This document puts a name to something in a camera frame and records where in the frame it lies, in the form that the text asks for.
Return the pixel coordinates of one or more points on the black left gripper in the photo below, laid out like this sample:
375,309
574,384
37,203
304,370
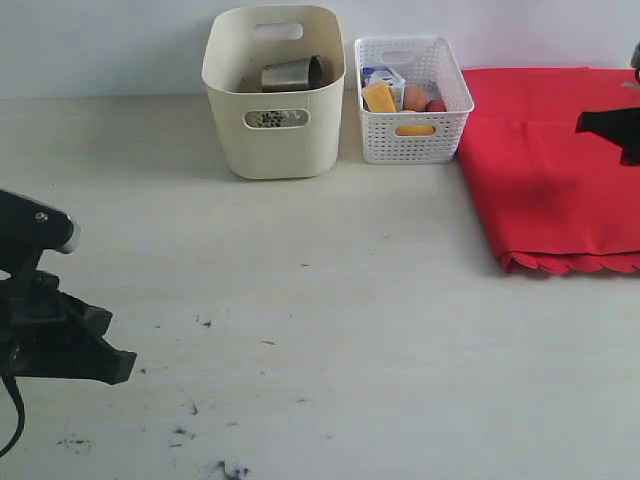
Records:
46,333

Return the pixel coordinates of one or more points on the red scalloped table cloth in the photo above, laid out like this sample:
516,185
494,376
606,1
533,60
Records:
550,198

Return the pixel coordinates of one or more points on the orange red sausage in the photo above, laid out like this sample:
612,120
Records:
436,105

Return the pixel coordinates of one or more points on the brown egg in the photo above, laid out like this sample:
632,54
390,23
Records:
415,98

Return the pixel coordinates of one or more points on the blue white milk carton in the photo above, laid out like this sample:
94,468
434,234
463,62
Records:
387,74

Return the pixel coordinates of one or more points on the yellow cheese wedge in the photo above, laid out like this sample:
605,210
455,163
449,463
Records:
378,97

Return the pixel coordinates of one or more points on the pale green ceramic bowl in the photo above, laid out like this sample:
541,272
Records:
276,119

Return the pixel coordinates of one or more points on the stainless steel cup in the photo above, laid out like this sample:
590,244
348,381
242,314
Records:
304,74

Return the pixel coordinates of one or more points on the white perforated plastic basket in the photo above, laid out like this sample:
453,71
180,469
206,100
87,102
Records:
426,61

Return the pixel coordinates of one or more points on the cream plastic storage bin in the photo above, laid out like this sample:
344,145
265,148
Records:
241,43

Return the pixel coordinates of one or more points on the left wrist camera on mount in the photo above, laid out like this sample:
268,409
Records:
28,228

